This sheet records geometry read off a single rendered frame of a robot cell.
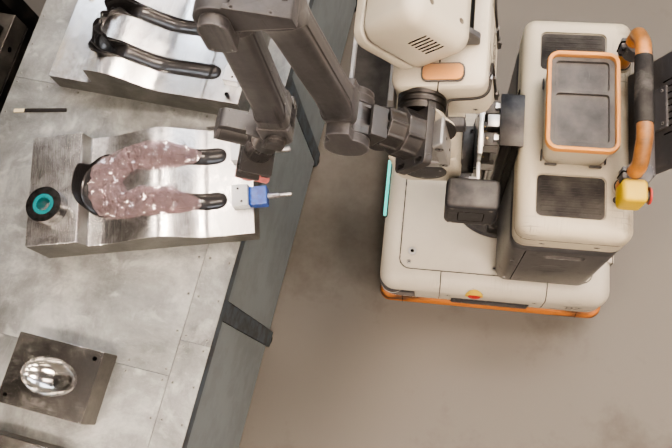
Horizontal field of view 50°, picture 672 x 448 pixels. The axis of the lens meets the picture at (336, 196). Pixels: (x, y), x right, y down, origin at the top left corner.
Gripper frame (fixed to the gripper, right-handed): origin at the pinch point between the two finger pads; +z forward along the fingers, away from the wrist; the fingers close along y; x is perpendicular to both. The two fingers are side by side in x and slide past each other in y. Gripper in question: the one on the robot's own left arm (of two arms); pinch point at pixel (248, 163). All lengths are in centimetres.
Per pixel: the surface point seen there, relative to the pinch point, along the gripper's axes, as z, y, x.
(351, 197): 85, -26, 52
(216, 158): 18.1, -5.9, -4.5
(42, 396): 29, 50, -31
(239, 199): 11.8, 4.6, 1.2
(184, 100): 21.7, -19.8, -13.7
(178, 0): 21, -45, -19
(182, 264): 25.0, 18.4, -7.3
